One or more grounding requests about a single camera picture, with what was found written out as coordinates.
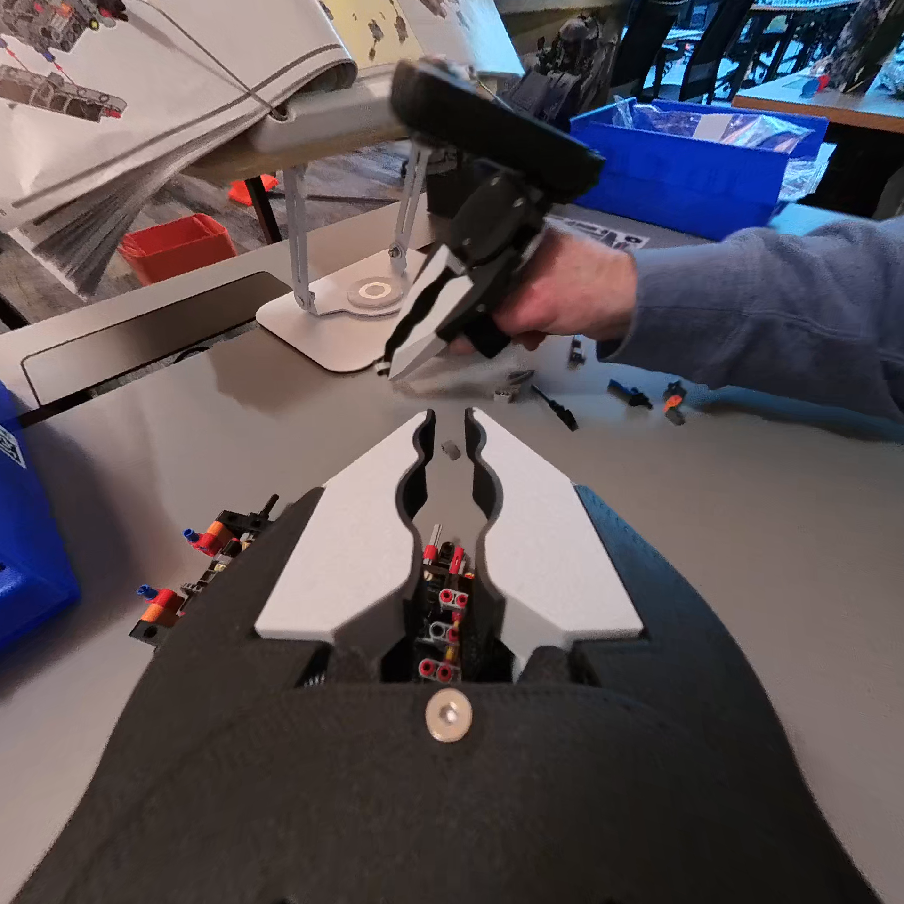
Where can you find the wooden table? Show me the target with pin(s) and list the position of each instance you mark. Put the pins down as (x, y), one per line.
(812, 106)

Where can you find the red plastic bin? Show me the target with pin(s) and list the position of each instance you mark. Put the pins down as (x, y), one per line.
(176, 247)

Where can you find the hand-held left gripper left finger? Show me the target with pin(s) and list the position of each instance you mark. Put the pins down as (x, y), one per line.
(339, 558)

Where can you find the lego sticker sheet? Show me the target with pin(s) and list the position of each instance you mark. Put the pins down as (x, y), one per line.
(600, 233)

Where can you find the person's right forearm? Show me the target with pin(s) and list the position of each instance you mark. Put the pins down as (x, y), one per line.
(763, 311)

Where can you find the lego technic assembly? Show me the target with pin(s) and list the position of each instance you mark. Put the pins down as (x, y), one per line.
(445, 600)

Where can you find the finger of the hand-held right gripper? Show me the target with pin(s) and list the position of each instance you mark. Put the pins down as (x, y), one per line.
(438, 321)
(434, 265)

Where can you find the black patterned box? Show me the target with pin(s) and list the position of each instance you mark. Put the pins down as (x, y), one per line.
(865, 42)

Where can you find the lego instruction booklet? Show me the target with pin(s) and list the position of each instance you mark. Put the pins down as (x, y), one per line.
(141, 92)

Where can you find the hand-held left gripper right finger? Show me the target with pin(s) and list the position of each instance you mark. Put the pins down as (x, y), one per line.
(558, 558)

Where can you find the black lego axle piece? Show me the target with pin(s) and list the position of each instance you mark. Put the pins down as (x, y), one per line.
(558, 409)

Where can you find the person's right hand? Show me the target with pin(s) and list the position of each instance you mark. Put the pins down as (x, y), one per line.
(572, 289)

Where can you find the orange black lego piece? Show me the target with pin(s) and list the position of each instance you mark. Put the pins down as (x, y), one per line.
(674, 402)

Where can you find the small black lego piece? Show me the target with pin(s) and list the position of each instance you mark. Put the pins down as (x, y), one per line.
(577, 353)

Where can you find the white book stand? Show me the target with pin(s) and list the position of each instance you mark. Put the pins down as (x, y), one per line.
(339, 311)

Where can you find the orange plastic object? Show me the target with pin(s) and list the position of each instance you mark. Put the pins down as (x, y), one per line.
(254, 191)

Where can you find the black office chair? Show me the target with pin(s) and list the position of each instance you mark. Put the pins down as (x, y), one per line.
(706, 42)

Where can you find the blue black lego piece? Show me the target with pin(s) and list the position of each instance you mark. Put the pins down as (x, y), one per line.
(632, 395)

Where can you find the dark backpack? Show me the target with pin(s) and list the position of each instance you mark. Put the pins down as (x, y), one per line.
(558, 78)

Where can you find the clear plastic bags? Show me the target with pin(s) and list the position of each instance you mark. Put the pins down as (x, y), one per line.
(734, 131)

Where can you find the blue storage bin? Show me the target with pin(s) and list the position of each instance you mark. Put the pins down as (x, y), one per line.
(28, 551)
(678, 176)

